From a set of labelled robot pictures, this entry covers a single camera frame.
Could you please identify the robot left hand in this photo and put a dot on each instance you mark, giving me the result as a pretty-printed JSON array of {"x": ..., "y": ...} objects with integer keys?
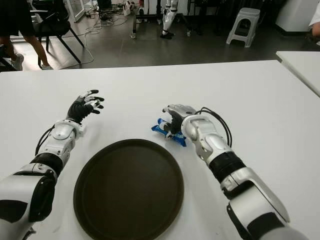
[{"x": 77, "y": 108}]

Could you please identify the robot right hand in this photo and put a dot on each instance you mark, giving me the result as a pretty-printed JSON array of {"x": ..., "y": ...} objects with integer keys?
[{"x": 181, "y": 110}]

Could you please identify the blue Oreo packet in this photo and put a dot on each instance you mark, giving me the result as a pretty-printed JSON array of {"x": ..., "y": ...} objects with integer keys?
[{"x": 158, "y": 127}]

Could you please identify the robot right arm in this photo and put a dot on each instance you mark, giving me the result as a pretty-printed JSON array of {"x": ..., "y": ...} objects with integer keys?
[{"x": 212, "y": 142}]

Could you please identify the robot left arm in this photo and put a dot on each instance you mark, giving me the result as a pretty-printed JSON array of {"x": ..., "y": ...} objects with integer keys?
[{"x": 60, "y": 132}]

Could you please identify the black chair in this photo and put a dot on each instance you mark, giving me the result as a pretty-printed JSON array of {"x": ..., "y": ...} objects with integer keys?
[{"x": 56, "y": 26}]

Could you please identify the white humanoid robot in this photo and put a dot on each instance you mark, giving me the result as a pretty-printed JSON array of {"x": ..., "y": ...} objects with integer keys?
[{"x": 167, "y": 18}]

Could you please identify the round dark brown tray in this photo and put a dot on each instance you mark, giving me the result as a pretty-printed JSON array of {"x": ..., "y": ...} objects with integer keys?
[{"x": 128, "y": 190}]

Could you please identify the white framed panel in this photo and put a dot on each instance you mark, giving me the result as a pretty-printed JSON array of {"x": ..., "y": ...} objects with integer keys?
[{"x": 77, "y": 12}]

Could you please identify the person in black shorts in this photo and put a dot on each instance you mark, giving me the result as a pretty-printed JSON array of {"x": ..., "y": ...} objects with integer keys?
[{"x": 15, "y": 17}]

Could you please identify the white plastic stool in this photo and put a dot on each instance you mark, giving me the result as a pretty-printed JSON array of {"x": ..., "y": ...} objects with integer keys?
[{"x": 243, "y": 15}]

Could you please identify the white side table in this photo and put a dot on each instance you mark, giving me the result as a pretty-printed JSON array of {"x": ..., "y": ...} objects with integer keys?
[{"x": 303, "y": 65}]

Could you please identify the white cabinet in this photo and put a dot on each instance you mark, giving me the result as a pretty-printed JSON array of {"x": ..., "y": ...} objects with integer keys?
[{"x": 295, "y": 15}]

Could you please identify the person in white shirt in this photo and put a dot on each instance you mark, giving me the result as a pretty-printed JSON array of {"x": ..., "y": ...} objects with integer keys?
[{"x": 315, "y": 22}]

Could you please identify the black wheeled metal frame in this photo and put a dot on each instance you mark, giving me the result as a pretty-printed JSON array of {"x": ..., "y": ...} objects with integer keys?
[{"x": 134, "y": 22}]

